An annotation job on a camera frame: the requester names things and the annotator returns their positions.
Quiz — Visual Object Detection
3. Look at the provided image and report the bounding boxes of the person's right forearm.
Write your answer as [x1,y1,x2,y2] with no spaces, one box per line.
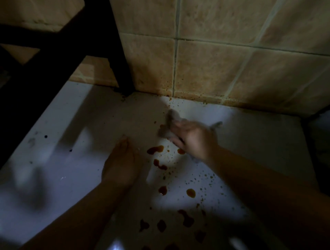
[206,146,330,250]

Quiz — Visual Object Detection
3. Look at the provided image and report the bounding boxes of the person's left forearm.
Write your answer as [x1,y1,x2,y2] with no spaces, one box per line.
[19,178,136,250]

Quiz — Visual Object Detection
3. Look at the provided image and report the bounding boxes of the black furniture frame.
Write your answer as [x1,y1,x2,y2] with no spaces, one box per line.
[0,0,136,170]

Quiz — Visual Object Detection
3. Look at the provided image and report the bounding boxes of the brown liquid spill drops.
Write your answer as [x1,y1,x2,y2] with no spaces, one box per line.
[139,121,216,250]

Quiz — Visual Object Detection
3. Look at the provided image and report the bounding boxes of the grey wiping cloth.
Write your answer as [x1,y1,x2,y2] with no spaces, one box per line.
[158,109,223,164]

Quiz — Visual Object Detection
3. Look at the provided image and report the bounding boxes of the person's right hand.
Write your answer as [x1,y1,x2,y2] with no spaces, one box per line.
[169,120,220,162]

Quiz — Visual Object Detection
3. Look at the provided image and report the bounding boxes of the person's left hand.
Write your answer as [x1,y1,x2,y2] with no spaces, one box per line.
[102,135,144,189]

